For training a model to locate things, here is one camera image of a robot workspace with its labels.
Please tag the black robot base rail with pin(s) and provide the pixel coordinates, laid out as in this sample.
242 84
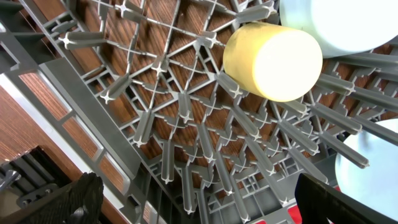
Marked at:
28 178

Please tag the large light blue plate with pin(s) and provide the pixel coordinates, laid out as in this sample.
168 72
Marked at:
376 185

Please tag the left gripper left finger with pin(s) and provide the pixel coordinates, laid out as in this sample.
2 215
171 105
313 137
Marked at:
77 202

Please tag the light blue small bowl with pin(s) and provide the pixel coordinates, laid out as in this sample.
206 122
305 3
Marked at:
342 27

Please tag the yellow plastic cup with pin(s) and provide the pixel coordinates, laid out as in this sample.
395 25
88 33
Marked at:
275 62

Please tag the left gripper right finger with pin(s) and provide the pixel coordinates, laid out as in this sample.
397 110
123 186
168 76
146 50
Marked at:
322 204

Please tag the grey dishwasher rack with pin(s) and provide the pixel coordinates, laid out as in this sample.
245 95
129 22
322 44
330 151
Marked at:
136 92

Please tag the red plastic tray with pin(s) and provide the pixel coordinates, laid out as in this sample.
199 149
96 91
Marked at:
294 214

